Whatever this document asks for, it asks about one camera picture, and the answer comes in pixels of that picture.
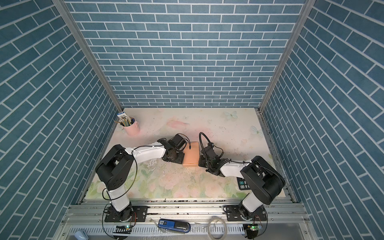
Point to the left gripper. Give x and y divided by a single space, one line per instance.
180 160

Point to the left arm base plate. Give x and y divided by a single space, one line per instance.
130 214

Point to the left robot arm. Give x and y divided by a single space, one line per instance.
113 170

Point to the black calculator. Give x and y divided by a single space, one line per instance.
243 185

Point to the pink pen cup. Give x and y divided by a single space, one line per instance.
133 129

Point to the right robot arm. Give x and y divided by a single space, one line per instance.
263 180

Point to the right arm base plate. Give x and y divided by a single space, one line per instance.
236 213

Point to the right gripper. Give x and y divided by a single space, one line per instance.
200 163

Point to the blue handheld device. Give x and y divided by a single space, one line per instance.
173 225

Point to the pink paper box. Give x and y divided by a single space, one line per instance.
192 155

